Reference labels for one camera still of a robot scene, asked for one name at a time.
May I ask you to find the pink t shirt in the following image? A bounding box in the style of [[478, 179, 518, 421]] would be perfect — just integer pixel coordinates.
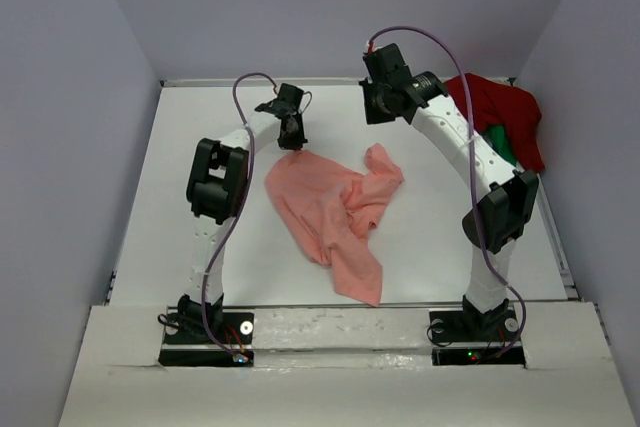
[[264, 143, 404, 307]]

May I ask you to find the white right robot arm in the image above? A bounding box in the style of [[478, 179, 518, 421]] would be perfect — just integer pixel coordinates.
[[359, 44, 539, 347]]

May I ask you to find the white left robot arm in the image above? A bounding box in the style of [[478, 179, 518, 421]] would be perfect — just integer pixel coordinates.
[[177, 83, 307, 342]]

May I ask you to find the red t shirt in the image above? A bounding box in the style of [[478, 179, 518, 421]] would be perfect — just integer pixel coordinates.
[[465, 73, 545, 174]]

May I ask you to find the green t shirt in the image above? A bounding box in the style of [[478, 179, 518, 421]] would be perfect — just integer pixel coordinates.
[[483, 125, 518, 166]]

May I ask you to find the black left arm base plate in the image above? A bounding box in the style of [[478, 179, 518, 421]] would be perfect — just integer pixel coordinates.
[[157, 310, 255, 368]]

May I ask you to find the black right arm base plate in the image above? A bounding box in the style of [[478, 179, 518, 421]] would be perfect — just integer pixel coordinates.
[[426, 308, 526, 367]]

